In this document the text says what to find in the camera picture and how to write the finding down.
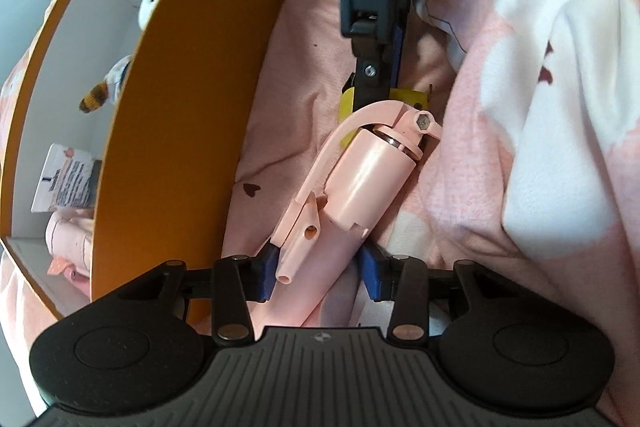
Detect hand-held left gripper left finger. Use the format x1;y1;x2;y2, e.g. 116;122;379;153
117;243;282;343

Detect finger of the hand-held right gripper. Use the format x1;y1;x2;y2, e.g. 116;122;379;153
391;22;406;90
350;23;394;112

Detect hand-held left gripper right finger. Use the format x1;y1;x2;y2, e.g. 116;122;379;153
357;244;521;342

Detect yellow tag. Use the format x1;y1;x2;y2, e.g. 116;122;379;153
337;79;433;148

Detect pink extinguisher-shaped toy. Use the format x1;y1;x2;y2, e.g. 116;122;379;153
252;99;443;328

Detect orange cardboard box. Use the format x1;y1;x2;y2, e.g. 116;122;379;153
0;0;288;338

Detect pink fabric pouch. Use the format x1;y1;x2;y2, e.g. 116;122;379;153
45;207;96;280

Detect white small box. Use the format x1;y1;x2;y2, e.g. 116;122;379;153
31;143;103;214

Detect tiger plush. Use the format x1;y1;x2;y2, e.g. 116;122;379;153
78;54;133;114

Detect pink printed quilt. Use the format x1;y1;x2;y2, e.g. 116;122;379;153
0;0;640;427

